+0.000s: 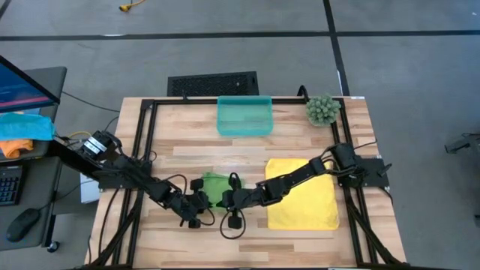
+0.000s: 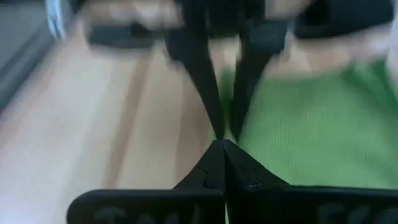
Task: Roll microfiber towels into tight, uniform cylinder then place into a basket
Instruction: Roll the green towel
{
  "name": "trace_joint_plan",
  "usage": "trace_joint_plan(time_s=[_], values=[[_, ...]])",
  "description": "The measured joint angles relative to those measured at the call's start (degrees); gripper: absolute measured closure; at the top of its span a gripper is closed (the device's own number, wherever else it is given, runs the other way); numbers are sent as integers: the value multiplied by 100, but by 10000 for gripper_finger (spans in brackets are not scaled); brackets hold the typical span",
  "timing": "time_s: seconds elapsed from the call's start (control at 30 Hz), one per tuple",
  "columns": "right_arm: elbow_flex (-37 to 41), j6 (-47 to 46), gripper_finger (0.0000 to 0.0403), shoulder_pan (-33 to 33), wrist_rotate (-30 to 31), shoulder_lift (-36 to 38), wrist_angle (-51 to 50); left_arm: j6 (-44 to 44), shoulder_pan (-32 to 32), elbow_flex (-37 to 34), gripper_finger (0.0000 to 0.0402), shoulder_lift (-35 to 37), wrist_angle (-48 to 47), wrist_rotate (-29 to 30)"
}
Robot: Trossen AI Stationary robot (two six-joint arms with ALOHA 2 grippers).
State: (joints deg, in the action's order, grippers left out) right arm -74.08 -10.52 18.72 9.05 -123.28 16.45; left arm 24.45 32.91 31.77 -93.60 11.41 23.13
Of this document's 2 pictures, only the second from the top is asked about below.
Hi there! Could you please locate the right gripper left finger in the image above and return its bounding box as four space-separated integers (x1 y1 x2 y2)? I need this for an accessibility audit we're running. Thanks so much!
67 139 225 224

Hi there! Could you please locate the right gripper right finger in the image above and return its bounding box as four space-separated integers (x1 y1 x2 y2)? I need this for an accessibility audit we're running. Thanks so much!
224 139 398 224

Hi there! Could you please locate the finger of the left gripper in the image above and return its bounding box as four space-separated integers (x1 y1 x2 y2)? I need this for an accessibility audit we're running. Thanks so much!
231 30 287 141
166 30 225 140

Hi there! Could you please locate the green microfiber towel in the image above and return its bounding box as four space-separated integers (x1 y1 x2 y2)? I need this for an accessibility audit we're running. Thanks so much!
217 60 398 190

